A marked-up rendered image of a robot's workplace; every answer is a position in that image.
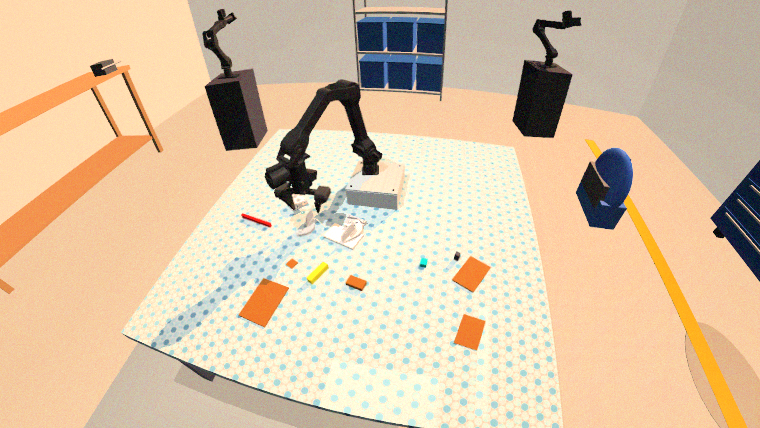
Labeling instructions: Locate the yellow rectangular bar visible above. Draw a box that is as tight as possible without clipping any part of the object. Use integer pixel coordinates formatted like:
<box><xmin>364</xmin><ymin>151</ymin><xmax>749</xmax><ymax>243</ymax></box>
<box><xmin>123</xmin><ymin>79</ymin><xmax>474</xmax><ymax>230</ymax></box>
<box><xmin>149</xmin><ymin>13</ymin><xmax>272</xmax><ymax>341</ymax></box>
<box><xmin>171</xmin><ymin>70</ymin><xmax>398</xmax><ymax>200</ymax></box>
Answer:
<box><xmin>307</xmin><ymin>262</ymin><xmax>329</xmax><ymax>283</ymax></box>

